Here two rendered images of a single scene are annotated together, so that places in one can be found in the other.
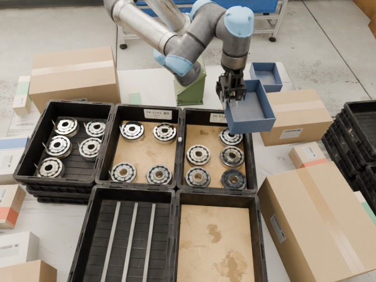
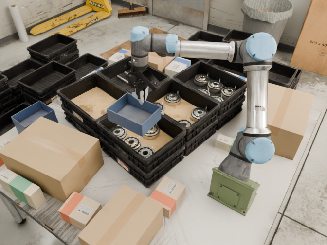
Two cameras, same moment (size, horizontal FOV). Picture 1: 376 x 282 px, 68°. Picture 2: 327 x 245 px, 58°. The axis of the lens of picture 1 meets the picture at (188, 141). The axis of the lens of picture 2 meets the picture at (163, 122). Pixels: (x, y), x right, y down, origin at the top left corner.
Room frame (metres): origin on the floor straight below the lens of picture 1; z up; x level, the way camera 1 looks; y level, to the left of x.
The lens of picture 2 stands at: (1.54, -0.85, 2.01)
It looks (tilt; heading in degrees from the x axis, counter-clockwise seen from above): 42 degrees down; 135
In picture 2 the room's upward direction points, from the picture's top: straight up
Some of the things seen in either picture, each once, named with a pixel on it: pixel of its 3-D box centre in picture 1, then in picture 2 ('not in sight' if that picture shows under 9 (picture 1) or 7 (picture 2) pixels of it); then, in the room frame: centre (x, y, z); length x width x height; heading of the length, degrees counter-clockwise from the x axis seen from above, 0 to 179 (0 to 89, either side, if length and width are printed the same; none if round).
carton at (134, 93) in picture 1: (136, 106); (236, 147); (1.01, 0.29, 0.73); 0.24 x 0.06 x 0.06; 16
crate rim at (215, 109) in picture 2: (142, 142); (178, 102); (0.65, 0.18, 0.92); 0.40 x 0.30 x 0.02; 0
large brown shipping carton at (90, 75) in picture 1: (79, 83); (278, 118); (1.09, 0.60, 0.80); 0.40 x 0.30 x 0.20; 106
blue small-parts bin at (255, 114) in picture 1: (245, 105); (134, 113); (0.71, -0.20, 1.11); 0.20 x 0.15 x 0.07; 11
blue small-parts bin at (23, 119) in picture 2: not in sight; (34, 117); (0.03, -0.44, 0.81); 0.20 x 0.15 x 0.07; 96
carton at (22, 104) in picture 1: (24, 94); not in sight; (1.04, 0.91, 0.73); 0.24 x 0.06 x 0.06; 14
